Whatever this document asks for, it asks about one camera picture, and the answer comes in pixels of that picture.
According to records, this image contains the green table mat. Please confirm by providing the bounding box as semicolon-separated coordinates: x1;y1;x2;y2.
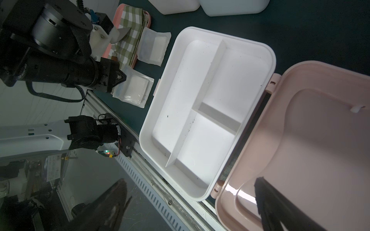
92;0;370;136

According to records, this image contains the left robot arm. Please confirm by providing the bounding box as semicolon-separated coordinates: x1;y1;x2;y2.
1;1;129;159

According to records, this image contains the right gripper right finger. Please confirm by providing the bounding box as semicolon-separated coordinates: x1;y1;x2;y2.
254;177;321;231

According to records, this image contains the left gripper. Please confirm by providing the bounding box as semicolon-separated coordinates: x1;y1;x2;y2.
1;1;126;92

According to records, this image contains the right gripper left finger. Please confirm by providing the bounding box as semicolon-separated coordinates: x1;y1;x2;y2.
62;179;132;231

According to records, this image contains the gauze packet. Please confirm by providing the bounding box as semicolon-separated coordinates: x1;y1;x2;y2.
112;65;154;108
137;28;172;66

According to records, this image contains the pink first aid box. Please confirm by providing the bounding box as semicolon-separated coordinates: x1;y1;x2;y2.
139;27;370;231

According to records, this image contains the blue box orange handle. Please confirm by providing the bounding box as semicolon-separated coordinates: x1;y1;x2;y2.
199;0;270;17

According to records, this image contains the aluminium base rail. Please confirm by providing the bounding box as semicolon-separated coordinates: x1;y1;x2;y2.
81;90;225;231

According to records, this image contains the pink tray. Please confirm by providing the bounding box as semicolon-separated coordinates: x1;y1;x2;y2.
102;3;151;68

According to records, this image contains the white box peach handle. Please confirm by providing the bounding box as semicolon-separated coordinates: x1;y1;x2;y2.
149;0;200;15

